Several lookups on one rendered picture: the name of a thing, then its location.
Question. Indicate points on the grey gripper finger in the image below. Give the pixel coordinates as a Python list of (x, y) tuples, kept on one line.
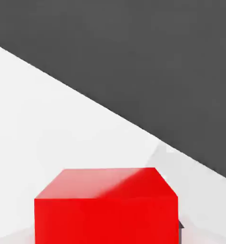
[(180, 233)]

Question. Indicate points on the small red cube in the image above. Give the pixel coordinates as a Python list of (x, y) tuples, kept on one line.
[(105, 219)]

